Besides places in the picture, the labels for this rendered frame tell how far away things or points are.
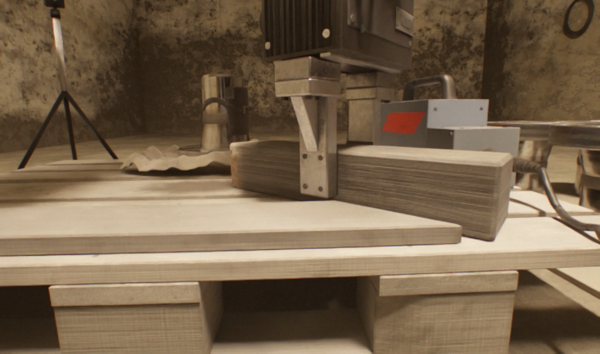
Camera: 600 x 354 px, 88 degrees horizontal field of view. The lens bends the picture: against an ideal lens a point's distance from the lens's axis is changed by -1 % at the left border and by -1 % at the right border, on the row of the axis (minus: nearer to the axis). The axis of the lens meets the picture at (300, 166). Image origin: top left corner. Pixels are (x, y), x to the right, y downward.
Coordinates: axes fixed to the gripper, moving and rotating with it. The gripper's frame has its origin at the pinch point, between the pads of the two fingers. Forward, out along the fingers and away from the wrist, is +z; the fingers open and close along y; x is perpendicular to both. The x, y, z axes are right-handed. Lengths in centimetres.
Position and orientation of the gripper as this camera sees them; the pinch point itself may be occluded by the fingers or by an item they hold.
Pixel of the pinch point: (343, 165)
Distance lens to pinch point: 51.8
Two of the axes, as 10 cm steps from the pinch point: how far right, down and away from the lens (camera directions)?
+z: 0.1, 9.9, 1.6
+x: -7.7, -0.9, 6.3
